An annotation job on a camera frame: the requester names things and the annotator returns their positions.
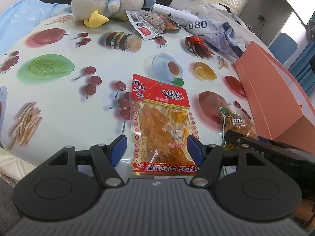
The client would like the green white cracker snack pack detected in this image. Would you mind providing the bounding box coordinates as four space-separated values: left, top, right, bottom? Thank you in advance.
219 102 258 151

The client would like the red yellow tofu snack pack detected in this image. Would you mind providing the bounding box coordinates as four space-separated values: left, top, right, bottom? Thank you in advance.
129 74 199 176

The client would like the pink cardboard box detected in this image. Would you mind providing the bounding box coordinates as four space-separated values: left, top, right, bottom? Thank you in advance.
234 41 315 153

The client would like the fruit print mat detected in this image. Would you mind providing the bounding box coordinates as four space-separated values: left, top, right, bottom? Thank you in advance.
1 13 251 181

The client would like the blue curtain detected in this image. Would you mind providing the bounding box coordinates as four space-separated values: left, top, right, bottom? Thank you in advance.
289 12 315 95

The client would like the small red foil snack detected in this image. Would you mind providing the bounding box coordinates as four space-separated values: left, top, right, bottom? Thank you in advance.
184 36 215 60

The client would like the blue chair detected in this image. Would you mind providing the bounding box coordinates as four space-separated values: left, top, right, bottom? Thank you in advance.
269 33 298 65

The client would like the clear blue plastic bag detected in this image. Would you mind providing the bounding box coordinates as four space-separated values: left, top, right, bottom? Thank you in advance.
186 5 246 59

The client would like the barcode meat snack packet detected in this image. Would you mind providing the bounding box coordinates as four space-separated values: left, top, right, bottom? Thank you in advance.
126 11 181 41

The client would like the white cylinder tube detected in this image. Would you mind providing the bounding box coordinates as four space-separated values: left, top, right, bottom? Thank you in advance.
150 3 199 27

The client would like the grey blanket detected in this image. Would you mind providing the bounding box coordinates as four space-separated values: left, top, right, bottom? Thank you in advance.
169 0 247 29

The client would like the white blue plush duck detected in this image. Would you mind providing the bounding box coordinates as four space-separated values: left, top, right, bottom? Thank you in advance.
71 0 157 29

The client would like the blue bed sheet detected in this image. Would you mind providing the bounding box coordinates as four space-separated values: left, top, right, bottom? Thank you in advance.
0 0 67 55

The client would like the grey wall cabinet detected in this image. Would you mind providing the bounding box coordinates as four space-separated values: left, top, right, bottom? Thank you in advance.
240 0 315 41

